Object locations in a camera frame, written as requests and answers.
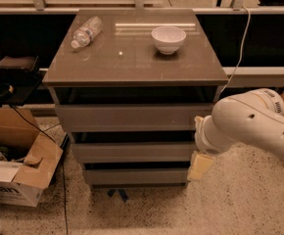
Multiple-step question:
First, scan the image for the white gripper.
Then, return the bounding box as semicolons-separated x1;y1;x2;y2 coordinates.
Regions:
187;116;229;181

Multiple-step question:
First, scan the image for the grey drawer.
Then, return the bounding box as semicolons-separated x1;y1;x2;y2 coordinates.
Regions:
71;142;197;164
83;168;187;185
55;104;213;132

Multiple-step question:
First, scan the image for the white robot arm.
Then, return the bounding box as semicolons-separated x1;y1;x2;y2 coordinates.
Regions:
187;88;284;181

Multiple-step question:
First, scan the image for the grey top drawer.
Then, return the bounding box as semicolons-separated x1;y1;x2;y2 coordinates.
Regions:
55;104;213;132

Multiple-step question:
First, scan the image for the grey three-drawer cabinet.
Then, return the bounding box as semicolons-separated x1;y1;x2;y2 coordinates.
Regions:
43;9;227;188

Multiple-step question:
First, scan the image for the grey bottom drawer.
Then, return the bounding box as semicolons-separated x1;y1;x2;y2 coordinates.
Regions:
83;168;187;185

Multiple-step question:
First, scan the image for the open cardboard box left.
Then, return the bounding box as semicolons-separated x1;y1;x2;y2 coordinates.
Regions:
0;108;63;207

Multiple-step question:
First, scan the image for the white ceramic bowl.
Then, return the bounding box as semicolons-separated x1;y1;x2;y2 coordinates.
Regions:
151;25;186;55

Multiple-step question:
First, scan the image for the clear plastic water bottle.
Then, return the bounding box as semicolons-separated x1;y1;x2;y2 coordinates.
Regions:
71;17;103;49

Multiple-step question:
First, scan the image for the black tray stand left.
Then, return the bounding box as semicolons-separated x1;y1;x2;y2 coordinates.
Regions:
0;53;42;106

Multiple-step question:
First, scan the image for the white hanging cable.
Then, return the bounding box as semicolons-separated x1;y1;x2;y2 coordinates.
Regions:
219;5;252;95

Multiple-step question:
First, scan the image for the black cable on floor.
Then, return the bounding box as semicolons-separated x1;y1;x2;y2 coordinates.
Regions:
8;105;70;235

